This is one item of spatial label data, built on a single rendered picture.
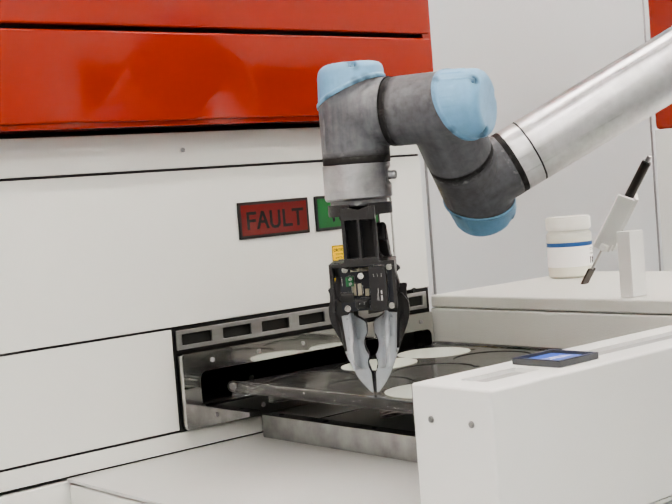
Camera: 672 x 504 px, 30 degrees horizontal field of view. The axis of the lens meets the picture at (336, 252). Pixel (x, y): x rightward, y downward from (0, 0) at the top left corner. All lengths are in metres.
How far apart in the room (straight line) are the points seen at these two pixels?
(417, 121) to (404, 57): 0.47
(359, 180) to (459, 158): 0.11
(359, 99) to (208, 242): 0.36
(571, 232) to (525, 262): 2.31
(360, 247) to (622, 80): 0.35
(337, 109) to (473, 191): 0.18
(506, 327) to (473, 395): 0.72
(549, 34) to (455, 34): 0.47
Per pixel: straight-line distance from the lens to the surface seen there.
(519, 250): 4.26
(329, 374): 1.60
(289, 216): 1.68
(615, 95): 1.43
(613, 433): 1.16
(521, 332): 1.74
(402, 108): 1.32
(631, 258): 1.64
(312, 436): 1.56
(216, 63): 1.57
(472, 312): 1.80
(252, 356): 1.64
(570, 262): 1.98
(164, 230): 1.57
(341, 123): 1.35
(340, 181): 1.35
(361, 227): 1.36
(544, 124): 1.42
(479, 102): 1.31
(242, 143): 1.65
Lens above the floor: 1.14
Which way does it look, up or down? 3 degrees down
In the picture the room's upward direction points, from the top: 4 degrees counter-clockwise
